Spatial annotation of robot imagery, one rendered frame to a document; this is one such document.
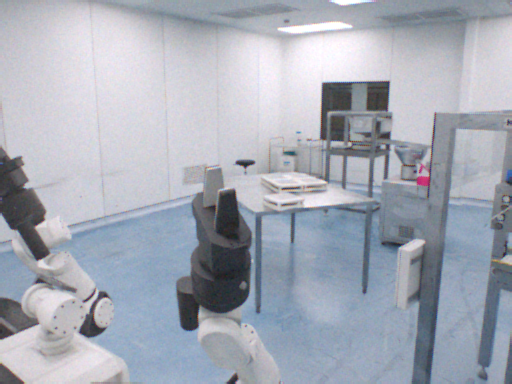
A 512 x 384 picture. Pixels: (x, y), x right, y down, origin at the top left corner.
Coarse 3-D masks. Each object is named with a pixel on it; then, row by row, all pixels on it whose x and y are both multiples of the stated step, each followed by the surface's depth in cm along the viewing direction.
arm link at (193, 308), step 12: (180, 288) 64; (192, 288) 64; (180, 300) 65; (192, 300) 65; (204, 300) 61; (228, 300) 60; (240, 300) 62; (180, 312) 67; (192, 312) 66; (204, 312) 64; (216, 312) 64; (228, 312) 64; (240, 312) 65; (180, 324) 69; (192, 324) 68; (240, 324) 65
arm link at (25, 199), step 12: (0, 168) 95; (12, 168) 96; (0, 180) 96; (12, 180) 96; (24, 180) 99; (0, 192) 97; (12, 192) 97; (24, 192) 98; (0, 204) 96; (12, 204) 96; (24, 204) 98; (36, 204) 100; (12, 216) 97
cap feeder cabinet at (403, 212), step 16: (384, 192) 487; (400, 192) 476; (416, 192) 465; (384, 208) 490; (400, 208) 479; (416, 208) 468; (384, 224) 493; (400, 224) 482; (416, 224) 471; (400, 240) 485
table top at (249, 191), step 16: (224, 176) 463; (240, 176) 466; (256, 176) 466; (240, 192) 387; (256, 192) 387; (272, 192) 387; (304, 192) 387; (320, 192) 387; (336, 192) 387; (352, 192) 387; (256, 208) 331; (304, 208) 335; (320, 208) 340
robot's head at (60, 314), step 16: (32, 288) 78; (48, 288) 80; (32, 304) 76; (48, 304) 72; (64, 304) 72; (80, 304) 75; (48, 320) 71; (64, 320) 73; (80, 320) 75; (48, 336) 75; (64, 336) 76
